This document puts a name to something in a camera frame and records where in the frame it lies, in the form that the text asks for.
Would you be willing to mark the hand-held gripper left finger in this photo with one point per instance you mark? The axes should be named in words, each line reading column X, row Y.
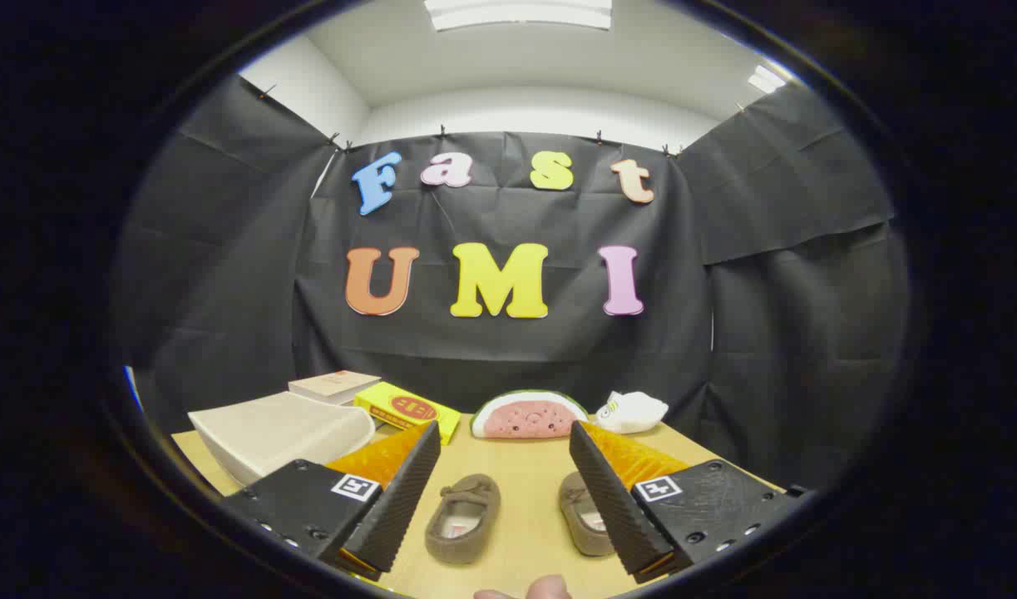
column 396, row 499

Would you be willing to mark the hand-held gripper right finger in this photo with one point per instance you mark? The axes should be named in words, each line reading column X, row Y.
column 612, row 499

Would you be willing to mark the brown fuzzy shoe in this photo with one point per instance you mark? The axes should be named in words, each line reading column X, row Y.
column 576, row 499
column 466, row 499

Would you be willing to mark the white storage box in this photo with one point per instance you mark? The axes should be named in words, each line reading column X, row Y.
column 275, row 433

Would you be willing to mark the white plush toy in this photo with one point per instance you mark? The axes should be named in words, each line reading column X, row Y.
column 633, row 412

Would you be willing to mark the yellow book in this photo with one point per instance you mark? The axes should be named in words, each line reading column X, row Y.
column 375, row 401

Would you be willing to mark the watermelon slice plush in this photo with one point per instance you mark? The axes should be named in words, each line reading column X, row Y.
column 525, row 416

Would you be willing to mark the beige book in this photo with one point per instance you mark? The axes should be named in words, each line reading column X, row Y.
column 333, row 384

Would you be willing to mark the small ceiling light panel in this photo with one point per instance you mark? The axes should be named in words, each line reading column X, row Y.
column 766, row 79

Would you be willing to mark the long ceiling light panel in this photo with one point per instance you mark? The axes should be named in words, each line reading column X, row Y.
column 516, row 12

